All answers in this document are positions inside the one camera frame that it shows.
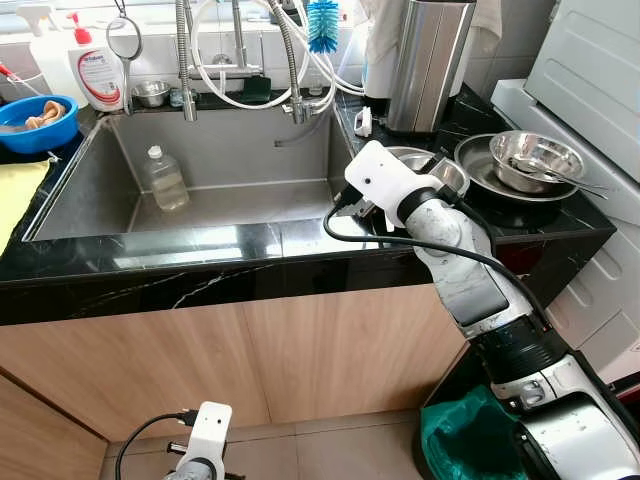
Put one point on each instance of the wide shallow steel bowl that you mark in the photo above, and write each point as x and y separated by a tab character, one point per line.
455	175

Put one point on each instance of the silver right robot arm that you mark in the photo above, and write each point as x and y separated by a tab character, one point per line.
480	290

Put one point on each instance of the wooden kitchen cabinet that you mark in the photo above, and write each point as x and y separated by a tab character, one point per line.
250	360

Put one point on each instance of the small white plastic clip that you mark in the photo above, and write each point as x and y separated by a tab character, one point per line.
363	122

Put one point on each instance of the stainless steel sink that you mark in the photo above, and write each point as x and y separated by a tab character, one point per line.
250	170

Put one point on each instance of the tall stainless steel canister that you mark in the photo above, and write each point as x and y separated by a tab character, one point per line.
430	60

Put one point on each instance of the dark green sponge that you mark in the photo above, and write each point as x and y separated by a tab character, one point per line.
256	90

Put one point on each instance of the white container blue label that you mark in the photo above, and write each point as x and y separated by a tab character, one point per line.
380	40

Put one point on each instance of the deep steel mixing bowl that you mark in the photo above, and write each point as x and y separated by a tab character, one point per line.
535	155

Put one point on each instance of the blue bottle brush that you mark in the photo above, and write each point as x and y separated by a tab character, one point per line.
322	25

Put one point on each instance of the clear plastic bottle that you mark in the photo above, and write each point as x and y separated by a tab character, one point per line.
165	182

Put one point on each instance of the chrome straight tap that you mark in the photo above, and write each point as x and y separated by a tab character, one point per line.
240	35

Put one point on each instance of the beige hanging cloth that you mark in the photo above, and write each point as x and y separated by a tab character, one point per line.
486	25

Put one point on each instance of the chrome ribbed faucet pipe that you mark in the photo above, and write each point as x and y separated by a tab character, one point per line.
186	60

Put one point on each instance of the small steel bowl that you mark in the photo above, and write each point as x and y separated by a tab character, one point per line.
150	95

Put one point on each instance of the green plastic bag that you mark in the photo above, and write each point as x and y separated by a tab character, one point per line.
465	440

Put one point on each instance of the white washing machine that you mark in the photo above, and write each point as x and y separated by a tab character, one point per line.
590	70

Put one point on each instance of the white soap bottle red pump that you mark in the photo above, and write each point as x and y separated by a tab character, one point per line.
100	75

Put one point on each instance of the round metal mesh strainer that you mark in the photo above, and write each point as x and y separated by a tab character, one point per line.
124	22

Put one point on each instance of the blue plastic bowl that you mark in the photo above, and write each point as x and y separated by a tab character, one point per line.
45	138

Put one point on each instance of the yellow cloth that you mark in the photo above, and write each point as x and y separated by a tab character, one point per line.
18	200

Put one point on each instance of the white spray bottle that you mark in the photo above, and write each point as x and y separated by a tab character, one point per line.
50	60

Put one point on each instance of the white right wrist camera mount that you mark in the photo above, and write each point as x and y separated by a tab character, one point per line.
385	175

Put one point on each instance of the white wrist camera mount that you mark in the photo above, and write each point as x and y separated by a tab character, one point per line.
385	175
210	430

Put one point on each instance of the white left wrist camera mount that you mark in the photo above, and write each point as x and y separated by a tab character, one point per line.
210	430

